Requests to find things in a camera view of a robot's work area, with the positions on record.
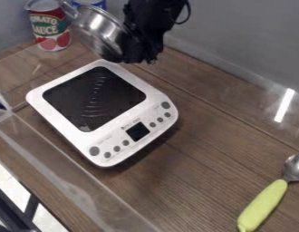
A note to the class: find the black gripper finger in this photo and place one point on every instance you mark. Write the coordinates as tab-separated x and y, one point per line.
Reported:
134	13
135	47

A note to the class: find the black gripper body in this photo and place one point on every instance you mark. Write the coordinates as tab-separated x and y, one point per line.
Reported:
159	19

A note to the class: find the silver pot with handles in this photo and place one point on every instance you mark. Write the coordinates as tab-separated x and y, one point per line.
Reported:
101	30

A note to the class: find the white and black induction stove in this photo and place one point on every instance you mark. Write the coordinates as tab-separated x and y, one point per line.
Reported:
106	110

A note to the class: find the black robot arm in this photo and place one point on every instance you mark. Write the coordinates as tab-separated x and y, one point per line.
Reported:
150	18

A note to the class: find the alphabet soup can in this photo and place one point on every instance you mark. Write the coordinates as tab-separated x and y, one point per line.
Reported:
91	4

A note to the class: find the tomato sauce can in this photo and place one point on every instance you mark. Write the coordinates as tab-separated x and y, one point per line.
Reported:
50	24

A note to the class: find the spoon with green handle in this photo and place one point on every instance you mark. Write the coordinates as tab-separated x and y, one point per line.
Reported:
265	203

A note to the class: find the black metal frame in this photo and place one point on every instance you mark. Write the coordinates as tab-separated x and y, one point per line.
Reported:
14	220

